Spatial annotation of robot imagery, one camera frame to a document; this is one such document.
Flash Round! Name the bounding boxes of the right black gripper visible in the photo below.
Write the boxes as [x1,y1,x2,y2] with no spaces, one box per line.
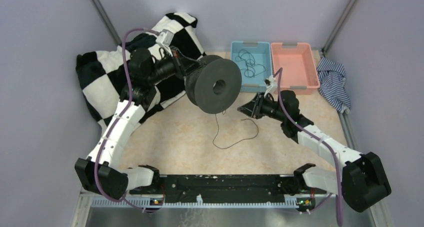
[237,92,287,123]

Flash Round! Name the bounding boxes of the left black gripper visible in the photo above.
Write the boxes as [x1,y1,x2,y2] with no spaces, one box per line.
[147,45,203,85]

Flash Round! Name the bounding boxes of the thin black cable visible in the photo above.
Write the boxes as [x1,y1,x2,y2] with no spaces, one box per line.
[212,110,260,150]

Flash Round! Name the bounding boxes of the black cable spool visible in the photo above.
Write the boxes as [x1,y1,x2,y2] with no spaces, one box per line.
[184,55,242,114]

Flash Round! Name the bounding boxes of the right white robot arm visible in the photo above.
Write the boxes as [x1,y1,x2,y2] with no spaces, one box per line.
[237,90,392,213]

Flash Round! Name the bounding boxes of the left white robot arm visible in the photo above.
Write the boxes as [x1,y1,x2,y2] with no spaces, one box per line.
[75,46,185,202]

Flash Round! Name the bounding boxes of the blue plastic basket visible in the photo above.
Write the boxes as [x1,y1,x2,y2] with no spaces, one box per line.
[230,41,273,93]

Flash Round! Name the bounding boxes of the pink plastic basket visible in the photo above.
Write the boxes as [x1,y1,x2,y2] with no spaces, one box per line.
[270,42,320,95]

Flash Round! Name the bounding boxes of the black white checkered blanket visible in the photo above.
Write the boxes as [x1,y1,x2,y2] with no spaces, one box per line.
[75,12,206,132]

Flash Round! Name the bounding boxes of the blue striped cloth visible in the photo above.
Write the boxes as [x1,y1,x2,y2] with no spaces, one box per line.
[316,57,351,113]

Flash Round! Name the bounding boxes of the left corner metal profile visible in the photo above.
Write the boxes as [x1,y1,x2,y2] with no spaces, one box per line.
[90,0,122,45]

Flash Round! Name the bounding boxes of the corner metal profile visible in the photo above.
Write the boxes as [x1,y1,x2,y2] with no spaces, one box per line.
[90,0,122,45]
[321,0,359,57]

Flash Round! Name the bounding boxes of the right corner metal profile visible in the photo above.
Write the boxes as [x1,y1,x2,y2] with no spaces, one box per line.
[321,0,359,57]

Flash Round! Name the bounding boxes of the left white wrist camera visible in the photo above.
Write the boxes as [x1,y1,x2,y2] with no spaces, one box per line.
[156,29,174,57]

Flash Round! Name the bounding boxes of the black cable in blue basket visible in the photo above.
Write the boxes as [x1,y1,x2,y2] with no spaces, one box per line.
[235,49,268,79]

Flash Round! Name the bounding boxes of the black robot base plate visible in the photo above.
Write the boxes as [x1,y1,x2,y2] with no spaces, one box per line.
[130,174,311,204]

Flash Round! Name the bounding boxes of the aluminium front frame rail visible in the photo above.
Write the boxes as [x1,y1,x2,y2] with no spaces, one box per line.
[71,182,393,227]

